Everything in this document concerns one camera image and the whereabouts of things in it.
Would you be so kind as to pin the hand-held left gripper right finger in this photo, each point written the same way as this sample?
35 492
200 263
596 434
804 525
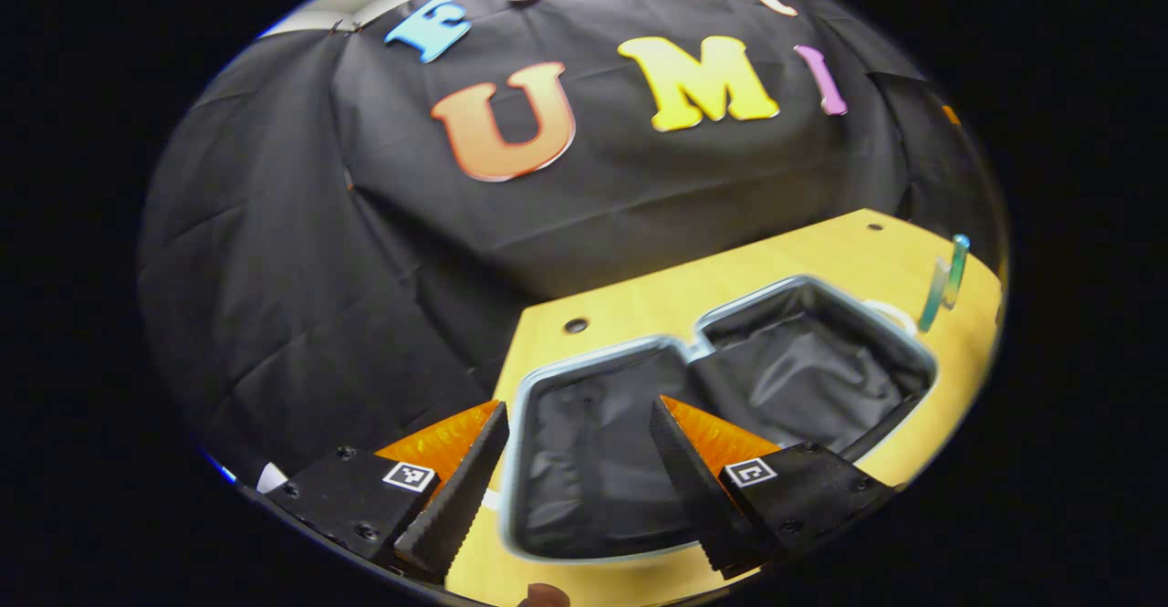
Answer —
689 488

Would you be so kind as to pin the black backdrop cloth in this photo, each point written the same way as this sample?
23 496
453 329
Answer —
365 251

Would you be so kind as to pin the light blue suitcase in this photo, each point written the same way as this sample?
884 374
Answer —
803 379

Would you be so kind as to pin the blue gradient cosmetic tube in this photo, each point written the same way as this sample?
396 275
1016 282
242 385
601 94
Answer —
932 298

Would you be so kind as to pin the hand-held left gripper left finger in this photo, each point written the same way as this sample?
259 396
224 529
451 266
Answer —
465 488

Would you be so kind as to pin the white printed sheet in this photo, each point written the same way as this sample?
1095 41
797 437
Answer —
272 479

